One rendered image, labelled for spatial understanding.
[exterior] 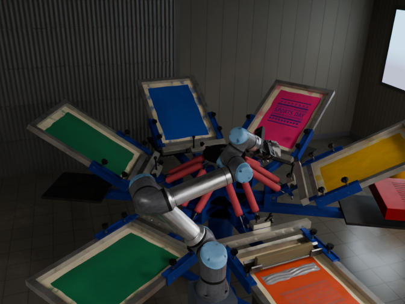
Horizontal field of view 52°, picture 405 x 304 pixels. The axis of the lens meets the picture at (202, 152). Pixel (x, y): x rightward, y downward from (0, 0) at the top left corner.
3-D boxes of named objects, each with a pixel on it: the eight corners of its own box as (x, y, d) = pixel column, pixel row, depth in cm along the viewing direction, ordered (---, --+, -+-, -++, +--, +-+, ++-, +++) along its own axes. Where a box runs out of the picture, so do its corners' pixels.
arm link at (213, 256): (204, 285, 180) (205, 259, 174) (195, 265, 192) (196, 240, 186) (230, 280, 183) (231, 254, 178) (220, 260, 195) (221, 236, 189)
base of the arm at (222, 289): (201, 306, 182) (202, 288, 178) (191, 282, 195) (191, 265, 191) (234, 298, 187) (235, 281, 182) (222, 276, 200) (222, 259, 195)
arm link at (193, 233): (207, 268, 193) (126, 201, 166) (197, 249, 206) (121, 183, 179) (226, 251, 192) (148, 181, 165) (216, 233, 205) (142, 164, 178)
